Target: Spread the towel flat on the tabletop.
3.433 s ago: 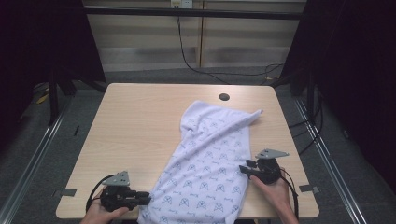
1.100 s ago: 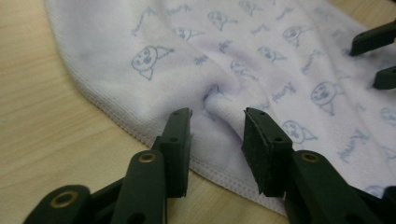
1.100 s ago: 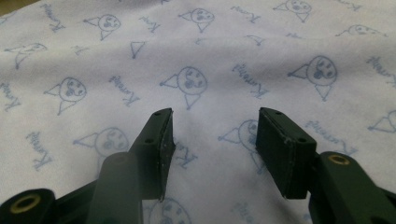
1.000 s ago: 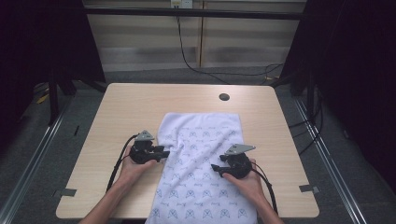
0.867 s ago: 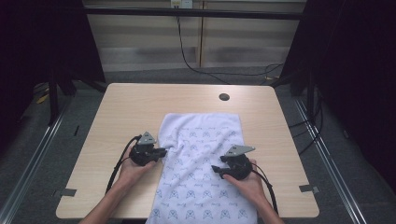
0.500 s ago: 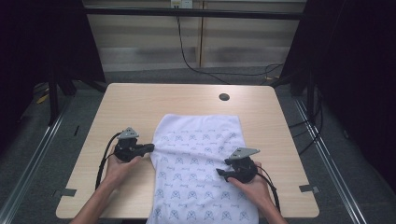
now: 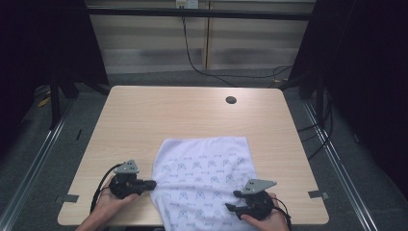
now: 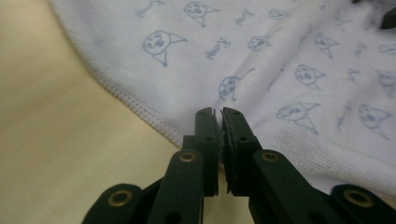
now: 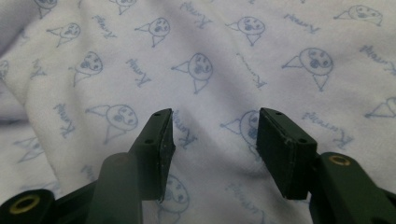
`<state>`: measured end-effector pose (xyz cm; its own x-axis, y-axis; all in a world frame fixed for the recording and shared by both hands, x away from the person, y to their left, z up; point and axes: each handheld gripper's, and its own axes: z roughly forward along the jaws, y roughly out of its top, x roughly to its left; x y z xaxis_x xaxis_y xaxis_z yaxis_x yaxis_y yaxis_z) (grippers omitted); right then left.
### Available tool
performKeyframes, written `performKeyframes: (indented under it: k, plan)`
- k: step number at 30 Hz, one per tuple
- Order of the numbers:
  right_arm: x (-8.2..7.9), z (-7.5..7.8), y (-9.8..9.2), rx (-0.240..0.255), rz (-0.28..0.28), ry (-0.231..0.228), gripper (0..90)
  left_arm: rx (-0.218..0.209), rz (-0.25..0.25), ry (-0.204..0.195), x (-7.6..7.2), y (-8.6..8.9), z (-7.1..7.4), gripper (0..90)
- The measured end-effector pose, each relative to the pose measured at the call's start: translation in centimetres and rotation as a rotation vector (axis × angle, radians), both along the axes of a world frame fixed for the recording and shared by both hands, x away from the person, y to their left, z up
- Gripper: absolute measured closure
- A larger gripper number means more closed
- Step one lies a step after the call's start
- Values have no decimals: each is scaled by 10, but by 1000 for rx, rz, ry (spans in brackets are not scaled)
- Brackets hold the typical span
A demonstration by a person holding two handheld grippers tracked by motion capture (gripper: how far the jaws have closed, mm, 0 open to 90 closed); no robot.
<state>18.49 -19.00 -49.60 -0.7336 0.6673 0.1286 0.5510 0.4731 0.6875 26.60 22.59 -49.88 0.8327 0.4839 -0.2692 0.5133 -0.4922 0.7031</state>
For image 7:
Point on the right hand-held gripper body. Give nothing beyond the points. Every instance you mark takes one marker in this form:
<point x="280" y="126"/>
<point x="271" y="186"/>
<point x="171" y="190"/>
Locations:
<point x="256" y="202"/>

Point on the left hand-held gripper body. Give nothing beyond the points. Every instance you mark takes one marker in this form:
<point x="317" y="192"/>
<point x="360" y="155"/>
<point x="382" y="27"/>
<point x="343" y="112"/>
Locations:
<point x="125" y="187"/>

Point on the white patterned towel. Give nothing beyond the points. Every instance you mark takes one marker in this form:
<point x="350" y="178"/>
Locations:
<point x="202" y="173"/>

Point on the person's left hand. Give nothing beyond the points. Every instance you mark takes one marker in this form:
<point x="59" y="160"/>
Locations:
<point x="107" y="203"/>

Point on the person's right hand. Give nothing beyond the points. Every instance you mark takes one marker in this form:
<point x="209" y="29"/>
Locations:
<point x="272" y="223"/>

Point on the grey tape strip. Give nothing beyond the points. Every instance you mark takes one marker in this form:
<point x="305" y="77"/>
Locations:
<point x="318" y="194"/>
<point x="69" y="198"/>

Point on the small black floor object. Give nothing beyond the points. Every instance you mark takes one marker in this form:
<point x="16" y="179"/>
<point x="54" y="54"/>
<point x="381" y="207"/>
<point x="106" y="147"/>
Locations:
<point x="79" y="134"/>

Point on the black metal stand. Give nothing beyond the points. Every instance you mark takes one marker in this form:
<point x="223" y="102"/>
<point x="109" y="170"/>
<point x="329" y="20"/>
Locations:
<point x="55" y="102"/>
<point x="319" y="102"/>

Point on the yellow floor object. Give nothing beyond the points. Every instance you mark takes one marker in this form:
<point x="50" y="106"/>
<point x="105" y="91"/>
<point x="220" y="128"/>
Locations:
<point x="44" y="102"/>

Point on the black curtain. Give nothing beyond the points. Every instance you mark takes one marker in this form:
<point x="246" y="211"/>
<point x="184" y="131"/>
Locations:
<point x="365" y="80"/>
<point x="38" y="48"/>

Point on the metal floor rail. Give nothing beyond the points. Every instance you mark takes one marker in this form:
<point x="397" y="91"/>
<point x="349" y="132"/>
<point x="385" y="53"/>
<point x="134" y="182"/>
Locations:
<point x="35" y="163"/>
<point x="340" y="166"/>

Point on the black horizontal frame bar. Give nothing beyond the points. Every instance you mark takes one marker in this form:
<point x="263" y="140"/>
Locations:
<point x="198" y="13"/>

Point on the white wall socket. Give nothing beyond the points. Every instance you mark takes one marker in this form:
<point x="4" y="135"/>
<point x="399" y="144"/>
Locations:
<point x="187" y="4"/>

